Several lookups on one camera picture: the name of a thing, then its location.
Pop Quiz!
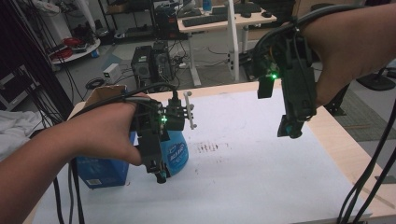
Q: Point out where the red cable coil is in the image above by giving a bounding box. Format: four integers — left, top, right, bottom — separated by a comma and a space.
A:
50, 36, 82, 60

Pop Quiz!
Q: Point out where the black desktop computer case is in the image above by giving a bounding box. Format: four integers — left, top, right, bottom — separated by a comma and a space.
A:
154, 3, 180, 40

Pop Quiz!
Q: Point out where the white table mat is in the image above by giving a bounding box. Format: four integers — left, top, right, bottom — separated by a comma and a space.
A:
31, 88, 374, 224

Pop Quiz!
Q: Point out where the white desk with legs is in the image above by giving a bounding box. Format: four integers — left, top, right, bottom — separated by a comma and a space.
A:
177, 0, 278, 88

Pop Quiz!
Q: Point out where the black computer tower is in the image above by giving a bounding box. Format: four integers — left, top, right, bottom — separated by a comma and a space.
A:
130, 41, 176, 91

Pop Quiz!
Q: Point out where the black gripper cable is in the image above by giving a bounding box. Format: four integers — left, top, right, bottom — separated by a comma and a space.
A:
52, 81, 180, 224
251, 3, 396, 224

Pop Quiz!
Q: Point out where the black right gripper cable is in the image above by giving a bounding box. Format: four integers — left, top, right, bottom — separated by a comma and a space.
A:
251, 3, 396, 224

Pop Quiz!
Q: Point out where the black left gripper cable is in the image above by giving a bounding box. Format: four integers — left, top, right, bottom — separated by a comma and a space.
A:
52, 81, 180, 224

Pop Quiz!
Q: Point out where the small white box device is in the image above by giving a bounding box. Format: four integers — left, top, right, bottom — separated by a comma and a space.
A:
102, 63, 123, 85

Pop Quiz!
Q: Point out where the black keyboard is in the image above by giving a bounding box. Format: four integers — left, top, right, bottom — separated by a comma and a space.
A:
181, 13, 231, 28

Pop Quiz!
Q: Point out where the round white table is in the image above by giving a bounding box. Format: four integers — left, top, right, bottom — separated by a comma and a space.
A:
49, 36, 102, 65

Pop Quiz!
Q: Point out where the blue spray bottle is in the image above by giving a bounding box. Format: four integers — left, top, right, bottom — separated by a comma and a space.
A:
160, 130, 191, 177

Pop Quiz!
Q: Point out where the person's left hand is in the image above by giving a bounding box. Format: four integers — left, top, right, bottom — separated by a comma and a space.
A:
65, 91, 151, 167

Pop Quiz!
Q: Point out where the black coiled floor cable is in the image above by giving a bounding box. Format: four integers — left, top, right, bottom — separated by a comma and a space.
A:
84, 77, 106, 91

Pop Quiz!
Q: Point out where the white cloth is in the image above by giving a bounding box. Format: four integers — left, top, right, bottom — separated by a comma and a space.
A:
0, 109, 45, 161

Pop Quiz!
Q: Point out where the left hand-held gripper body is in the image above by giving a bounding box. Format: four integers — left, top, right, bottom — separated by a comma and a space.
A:
132, 90, 198, 165

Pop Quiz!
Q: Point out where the person's right hand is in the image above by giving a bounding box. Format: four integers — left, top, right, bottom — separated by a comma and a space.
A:
300, 2, 396, 109

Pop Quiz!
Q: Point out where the blue cardboard box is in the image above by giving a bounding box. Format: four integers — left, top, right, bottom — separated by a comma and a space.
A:
74, 84, 138, 189

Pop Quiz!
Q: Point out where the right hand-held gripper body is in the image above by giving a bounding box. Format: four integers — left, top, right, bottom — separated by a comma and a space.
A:
251, 19, 318, 124

